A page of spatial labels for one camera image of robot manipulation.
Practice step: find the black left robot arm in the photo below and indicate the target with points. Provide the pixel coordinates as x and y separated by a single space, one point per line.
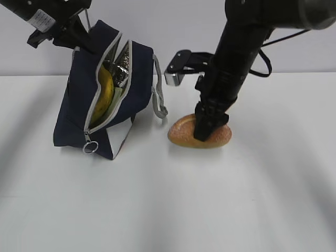
23 9

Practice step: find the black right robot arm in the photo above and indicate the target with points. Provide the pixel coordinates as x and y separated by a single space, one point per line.
249 24

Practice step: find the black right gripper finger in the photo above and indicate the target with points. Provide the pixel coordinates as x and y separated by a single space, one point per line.
206 123

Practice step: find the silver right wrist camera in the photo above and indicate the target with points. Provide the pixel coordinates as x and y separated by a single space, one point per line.
186 62

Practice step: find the brown bread roll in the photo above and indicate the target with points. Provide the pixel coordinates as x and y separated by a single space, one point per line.
181 133

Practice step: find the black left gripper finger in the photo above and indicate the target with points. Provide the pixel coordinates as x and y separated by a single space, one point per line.
78 36

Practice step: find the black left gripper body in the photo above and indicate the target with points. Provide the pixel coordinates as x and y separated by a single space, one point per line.
51 20

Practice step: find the navy blue zipper bag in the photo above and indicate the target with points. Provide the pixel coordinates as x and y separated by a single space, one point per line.
133 69

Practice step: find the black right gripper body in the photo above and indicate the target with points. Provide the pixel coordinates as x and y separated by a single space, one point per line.
238 54

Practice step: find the yellow banana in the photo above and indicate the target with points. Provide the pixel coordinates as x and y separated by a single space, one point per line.
106 95

